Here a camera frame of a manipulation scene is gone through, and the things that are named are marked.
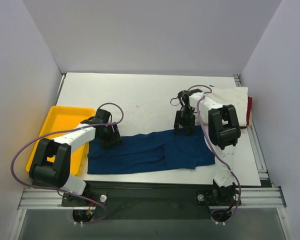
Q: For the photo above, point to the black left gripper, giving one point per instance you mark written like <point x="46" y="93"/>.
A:
<point x="110" y="138"/>

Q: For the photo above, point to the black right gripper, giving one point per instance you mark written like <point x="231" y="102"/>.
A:
<point x="185" y="119"/>

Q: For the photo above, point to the blue t shirt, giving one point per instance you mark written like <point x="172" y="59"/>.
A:
<point x="153" y="152"/>

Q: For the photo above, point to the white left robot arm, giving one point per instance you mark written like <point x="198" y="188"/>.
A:
<point x="51" y="164"/>

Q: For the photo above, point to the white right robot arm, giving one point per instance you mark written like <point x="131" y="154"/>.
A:
<point x="223" y="129"/>

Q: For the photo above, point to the yellow plastic tray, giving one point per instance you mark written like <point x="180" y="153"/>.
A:
<point x="62" y="118"/>

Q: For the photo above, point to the white folded t shirt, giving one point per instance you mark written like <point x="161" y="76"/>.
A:
<point x="236" y="96"/>

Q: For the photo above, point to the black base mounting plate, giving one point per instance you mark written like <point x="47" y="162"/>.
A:
<point x="220" y="206"/>

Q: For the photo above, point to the red folded t shirt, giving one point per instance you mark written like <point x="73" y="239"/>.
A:
<point x="249" y="111"/>

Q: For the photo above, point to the aluminium frame rail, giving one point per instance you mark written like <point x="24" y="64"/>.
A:
<point x="39" y="199"/>

